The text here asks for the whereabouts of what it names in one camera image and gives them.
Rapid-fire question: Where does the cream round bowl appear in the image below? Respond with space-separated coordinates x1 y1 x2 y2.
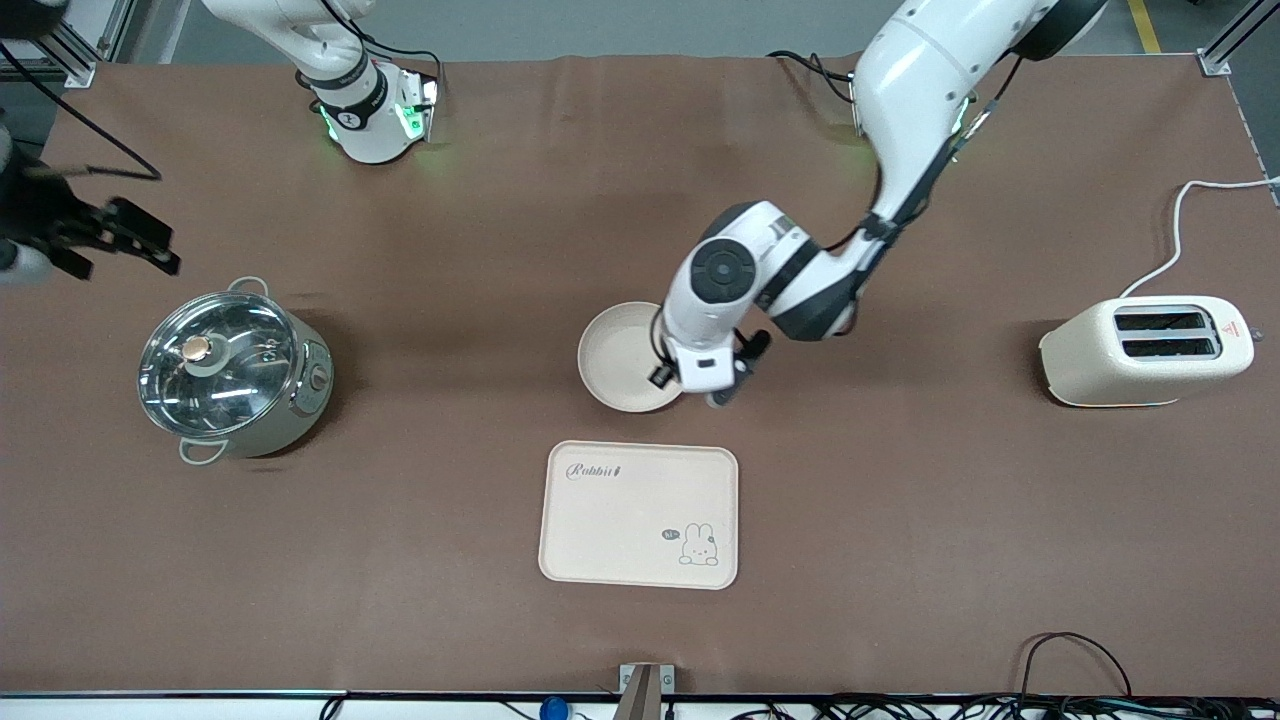
577 301 689 414

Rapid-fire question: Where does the cream rabbit-print tray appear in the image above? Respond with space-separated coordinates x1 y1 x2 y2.
538 440 740 591

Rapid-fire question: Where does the glass pot lid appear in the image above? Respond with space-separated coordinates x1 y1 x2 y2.
138 292 301 439

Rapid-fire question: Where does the brown table cover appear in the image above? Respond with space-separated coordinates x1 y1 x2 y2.
0 55 1280 698

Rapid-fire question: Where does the steel pot with glass lid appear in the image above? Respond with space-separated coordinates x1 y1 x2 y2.
138 276 335 467

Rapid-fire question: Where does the cream two-slot toaster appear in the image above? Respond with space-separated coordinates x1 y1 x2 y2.
1038 295 1256 408

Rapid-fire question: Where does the aluminium frame profile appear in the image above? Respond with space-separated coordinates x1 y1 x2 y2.
0 0 136 89
1198 0 1263 77

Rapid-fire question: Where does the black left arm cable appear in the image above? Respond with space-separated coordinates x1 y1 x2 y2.
820 60 1026 261

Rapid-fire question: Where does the metal table edge bracket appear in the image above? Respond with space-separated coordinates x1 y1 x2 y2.
619 663 674 720

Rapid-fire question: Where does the black base power cable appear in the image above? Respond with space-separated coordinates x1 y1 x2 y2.
768 50 863 101

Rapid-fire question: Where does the black cable bundle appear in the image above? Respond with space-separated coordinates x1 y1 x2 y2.
730 693 1280 720

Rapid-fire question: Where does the black looped cable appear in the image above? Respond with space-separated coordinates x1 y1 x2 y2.
1018 632 1133 701

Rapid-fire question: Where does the white toaster power cable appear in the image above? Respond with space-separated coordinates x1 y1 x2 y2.
1118 175 1280 299

